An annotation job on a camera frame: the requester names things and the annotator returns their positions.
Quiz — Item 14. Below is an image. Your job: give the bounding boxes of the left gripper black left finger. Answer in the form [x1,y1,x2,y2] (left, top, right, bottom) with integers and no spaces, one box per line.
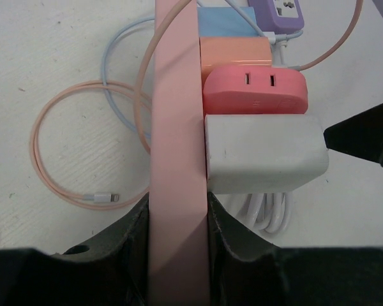
[0,195,149,305]

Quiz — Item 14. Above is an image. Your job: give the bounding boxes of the pale blue usb cable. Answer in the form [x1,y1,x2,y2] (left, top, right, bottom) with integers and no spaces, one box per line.
[101,0,304,141]

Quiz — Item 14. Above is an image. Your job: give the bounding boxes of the coral plug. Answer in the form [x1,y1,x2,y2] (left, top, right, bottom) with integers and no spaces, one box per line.
[202,65,308,115]

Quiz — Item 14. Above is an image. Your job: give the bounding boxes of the pale blue usb charger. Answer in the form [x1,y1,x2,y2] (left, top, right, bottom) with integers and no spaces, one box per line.
[197,6,258,37]

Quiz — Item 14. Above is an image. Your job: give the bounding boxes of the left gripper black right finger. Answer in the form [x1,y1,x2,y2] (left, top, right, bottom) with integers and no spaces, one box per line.
[207,193,383,305]

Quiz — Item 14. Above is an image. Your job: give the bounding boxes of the white cable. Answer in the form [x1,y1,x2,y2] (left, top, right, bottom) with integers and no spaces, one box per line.
[226,191,294,233]

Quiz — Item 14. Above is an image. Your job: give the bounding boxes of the purple power strip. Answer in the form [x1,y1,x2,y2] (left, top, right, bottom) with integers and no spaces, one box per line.
[248,0,304,34]

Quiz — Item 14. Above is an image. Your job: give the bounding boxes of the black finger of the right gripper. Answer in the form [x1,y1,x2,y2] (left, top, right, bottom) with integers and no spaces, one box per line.
[324,103,383,167]

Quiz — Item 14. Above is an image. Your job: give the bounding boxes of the orange usb charger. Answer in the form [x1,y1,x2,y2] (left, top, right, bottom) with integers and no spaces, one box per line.
[200,36,272,83]

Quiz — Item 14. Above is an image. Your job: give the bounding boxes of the white charger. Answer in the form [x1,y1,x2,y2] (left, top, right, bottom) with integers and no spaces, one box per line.
[205,114,329,194]

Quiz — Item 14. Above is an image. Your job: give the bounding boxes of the pink power strip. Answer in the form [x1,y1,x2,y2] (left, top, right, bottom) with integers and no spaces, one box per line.
[147,2,210,305]

